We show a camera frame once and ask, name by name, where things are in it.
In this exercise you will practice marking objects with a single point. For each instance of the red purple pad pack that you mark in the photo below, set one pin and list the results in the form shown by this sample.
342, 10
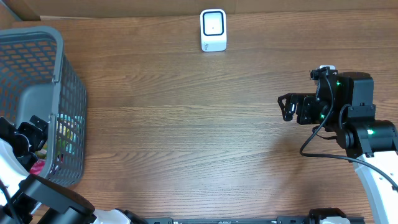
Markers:
37, 167

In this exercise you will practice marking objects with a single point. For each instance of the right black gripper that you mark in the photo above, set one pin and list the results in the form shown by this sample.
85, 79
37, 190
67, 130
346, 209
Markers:
305, 104

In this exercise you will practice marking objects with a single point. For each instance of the cardboard backboard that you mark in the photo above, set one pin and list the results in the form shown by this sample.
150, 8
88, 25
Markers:
32, 10

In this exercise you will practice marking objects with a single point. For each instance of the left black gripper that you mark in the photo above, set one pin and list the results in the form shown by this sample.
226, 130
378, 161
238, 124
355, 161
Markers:
40, 137

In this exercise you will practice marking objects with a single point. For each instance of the teal wet wipes pack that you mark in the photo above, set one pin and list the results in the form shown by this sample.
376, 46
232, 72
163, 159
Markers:
70, 133

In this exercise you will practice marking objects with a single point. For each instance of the white barcode scanner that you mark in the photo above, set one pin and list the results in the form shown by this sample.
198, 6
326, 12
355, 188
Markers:
213, 30

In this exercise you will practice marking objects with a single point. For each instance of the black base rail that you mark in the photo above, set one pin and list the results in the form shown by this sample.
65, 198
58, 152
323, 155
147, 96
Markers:
278, 220

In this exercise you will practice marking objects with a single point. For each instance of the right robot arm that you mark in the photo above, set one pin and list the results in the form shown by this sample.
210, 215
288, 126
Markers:
343, 104

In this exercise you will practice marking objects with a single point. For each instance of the grey plastic basket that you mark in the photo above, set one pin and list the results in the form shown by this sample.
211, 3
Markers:
37, 79

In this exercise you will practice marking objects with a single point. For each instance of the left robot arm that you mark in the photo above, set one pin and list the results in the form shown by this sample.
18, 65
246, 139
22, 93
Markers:
23, 192

